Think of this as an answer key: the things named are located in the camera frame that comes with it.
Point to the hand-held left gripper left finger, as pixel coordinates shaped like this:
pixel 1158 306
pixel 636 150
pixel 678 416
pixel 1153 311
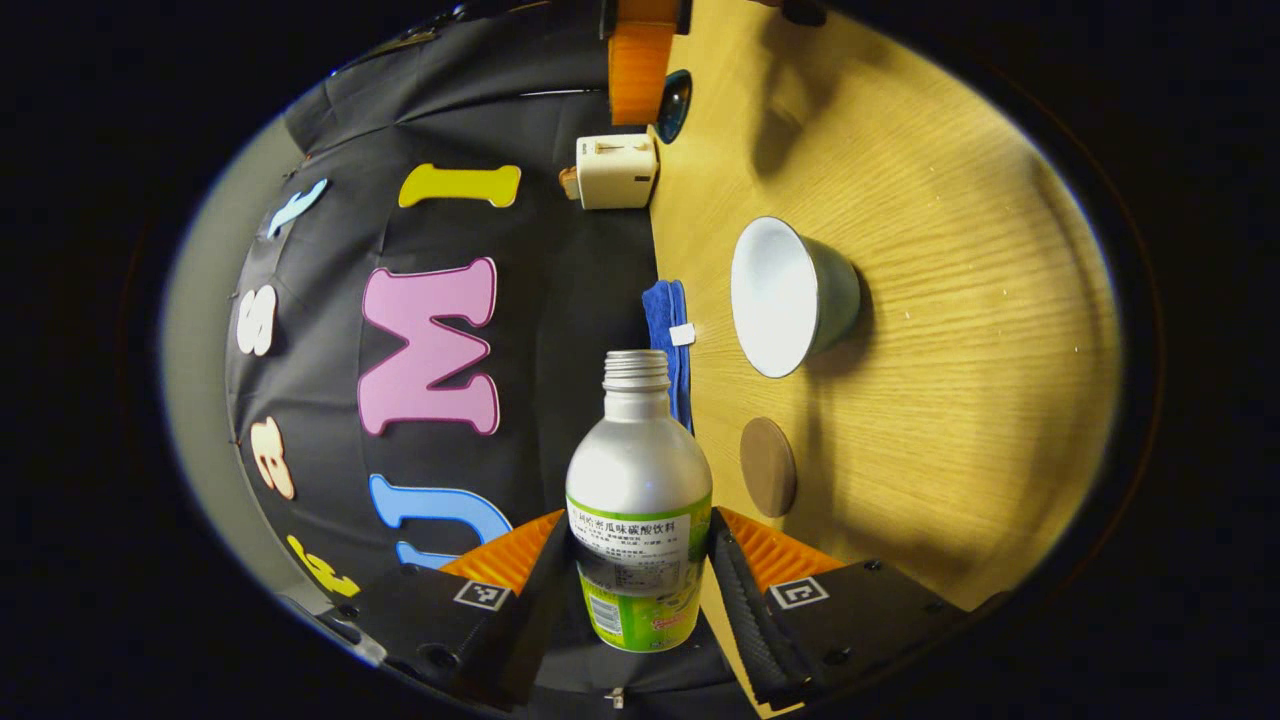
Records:
pixel 540 600

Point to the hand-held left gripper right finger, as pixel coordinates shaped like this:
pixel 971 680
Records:
pixel 740 610

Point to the white cloth clip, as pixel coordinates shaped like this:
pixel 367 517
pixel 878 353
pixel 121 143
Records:
pixel 615 697

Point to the silver green water bottle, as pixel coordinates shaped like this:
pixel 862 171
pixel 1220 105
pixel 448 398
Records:
pixel 640 480

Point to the black backdrop cloth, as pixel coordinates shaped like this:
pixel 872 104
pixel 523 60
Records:
pixel 570 300

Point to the white teal teacup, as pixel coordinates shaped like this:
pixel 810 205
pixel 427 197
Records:
pixel 780 300

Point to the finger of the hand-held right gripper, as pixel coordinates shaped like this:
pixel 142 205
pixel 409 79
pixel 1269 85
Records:
pixel 640 70

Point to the dark teal teacup lid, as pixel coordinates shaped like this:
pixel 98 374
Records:
pixel 675 105

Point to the round brown coaster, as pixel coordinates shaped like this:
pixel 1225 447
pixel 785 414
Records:
pixel 768 467

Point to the white toaster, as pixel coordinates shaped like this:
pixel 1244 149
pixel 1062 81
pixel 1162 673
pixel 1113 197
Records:
pixel 615 172

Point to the toast slice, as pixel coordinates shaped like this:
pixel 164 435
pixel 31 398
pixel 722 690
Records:
pixel 569 183

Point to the blue folded towel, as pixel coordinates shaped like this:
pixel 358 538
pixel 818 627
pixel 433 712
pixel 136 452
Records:
pixel 665 340

